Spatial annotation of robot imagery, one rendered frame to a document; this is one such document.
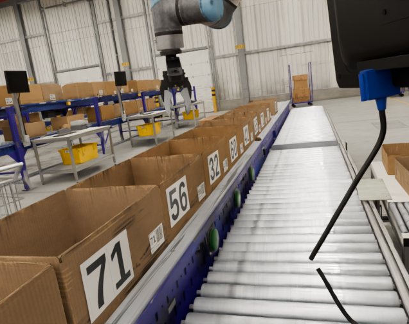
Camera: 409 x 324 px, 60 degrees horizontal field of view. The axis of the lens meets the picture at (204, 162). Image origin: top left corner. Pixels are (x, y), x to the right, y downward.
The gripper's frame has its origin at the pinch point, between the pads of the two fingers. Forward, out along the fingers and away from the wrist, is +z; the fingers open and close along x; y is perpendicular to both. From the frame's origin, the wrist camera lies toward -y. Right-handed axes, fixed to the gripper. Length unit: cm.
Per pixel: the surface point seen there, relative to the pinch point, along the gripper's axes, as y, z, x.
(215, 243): -21.9, 38.4, -5.3
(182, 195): -19.7, 21.6, 2.9
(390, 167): 32, 44, -99
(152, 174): 11.1, 23.7, 12.5
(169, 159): 8.5, 18.1, 5.2
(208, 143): 42.5, 22.3, -13.7
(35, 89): 594, 11, 234
